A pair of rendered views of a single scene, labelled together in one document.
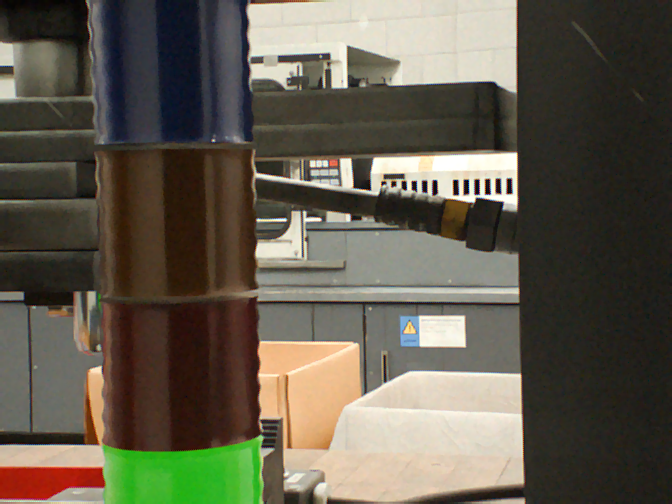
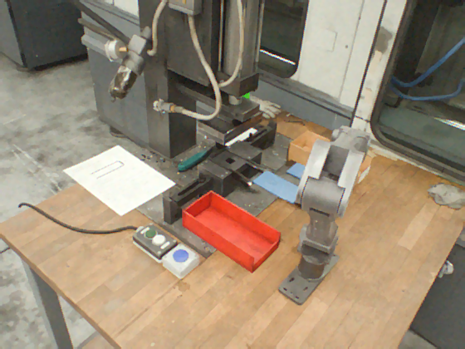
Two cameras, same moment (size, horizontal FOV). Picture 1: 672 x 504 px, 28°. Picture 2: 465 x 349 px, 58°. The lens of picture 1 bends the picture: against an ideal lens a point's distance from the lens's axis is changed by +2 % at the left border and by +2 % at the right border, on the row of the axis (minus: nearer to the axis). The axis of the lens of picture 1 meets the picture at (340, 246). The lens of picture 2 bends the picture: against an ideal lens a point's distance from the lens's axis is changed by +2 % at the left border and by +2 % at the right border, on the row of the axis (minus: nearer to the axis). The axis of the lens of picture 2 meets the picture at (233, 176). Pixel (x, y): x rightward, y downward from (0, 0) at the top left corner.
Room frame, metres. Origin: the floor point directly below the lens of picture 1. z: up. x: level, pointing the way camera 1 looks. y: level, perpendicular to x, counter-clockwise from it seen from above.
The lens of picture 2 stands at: (1.58, 0.54, 1.74)
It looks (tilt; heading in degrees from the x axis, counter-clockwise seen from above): 38 degrees down; 202
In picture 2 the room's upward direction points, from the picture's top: 5 degrees clockwise
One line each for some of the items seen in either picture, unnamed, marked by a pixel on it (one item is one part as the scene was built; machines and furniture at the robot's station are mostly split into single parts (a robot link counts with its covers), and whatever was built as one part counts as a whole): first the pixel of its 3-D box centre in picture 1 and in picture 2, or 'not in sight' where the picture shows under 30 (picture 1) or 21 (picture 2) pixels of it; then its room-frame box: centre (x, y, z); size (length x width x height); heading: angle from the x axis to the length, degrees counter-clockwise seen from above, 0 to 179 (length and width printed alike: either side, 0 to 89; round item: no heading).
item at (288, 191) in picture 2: not in sight; (281, 184); (0.66, 0.32, 1.00); 0.15 x 0.07 x 0.03; 77
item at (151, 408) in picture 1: (182, 365); not in sight; (0.31, 0.04, 1.10); 0.04 x 0.04 x 0.03
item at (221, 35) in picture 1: (172, 73); not in sight; (0.31, 0.04, 1.17); 0.04 x 0.04 x 0.03
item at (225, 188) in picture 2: not in sight; (230, 169); (0.59, 0.12, 0.94); 0.20 x 0.10 x 0.07; 166
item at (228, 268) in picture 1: (178, 220); not in sight; (0.31, 0.04, 1.14); 0.04 x 0.04 x 0.03
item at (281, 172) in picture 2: not in sight; (296, 182); (0.51, 0.33, 0.91); 0.17 x 0.16 x 0.02; 166
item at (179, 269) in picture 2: not in sight; (180, 263); (0.98, 0.17, 0.90); 0.07 x 0.07 x 0.06; 76
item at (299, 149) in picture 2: not in sight; (328, 159); (0.36, 0.39, 0.93); 0.25 x 0.13 x 0.08; 76
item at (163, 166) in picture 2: not in sight; (216, 169); (0.55, 0.05, 0.88); 0.65 x 0.50 x 0.03; 166
